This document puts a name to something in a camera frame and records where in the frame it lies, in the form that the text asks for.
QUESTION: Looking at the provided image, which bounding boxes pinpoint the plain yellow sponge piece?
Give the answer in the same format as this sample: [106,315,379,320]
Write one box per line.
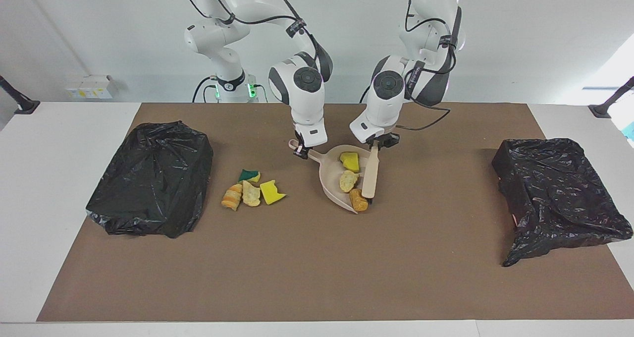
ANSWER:
[339,152,361,173]

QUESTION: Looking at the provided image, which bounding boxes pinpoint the beige hand brush black bristles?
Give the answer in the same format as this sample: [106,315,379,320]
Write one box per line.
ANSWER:
[361,141,380,204]

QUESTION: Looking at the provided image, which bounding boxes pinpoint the beige plastic dustpan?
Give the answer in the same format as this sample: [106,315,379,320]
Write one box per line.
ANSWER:
[289,139,379,215]

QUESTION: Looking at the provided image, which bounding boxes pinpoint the notched yellow sponge piece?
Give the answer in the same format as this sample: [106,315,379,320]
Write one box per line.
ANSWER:
[260,179,287,205]

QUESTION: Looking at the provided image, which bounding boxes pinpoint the brown toy bread roll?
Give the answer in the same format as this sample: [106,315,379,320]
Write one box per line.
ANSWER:
[349,188,370,212]

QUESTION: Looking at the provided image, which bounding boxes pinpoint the pale toy dumpling piece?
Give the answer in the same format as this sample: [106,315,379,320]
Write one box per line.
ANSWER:
[242,180,261,207]

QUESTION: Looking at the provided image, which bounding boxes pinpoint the striped toy croissant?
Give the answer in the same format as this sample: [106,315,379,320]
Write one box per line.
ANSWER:
[221,183,243,212]

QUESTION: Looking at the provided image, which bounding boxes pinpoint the black bag covered bin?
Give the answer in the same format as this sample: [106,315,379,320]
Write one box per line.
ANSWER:
[86,121,214,239]

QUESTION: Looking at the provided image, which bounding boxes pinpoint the black bag lined open bin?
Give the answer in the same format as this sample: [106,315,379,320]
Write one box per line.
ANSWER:
[491,138,634,268]

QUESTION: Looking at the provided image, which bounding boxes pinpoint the brown paper table mat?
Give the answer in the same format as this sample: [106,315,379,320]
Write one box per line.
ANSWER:
[37,103,626,323]

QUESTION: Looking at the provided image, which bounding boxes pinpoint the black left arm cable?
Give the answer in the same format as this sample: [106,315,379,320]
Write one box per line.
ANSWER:
[395,0,452,132]

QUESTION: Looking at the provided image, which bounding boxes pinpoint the white wall socket box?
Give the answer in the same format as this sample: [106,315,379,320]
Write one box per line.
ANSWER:
[66,75,118,100]

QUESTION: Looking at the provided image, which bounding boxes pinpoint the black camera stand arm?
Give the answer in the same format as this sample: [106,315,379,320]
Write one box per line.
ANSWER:
[0,74,41,114]
[588,76,634,118]

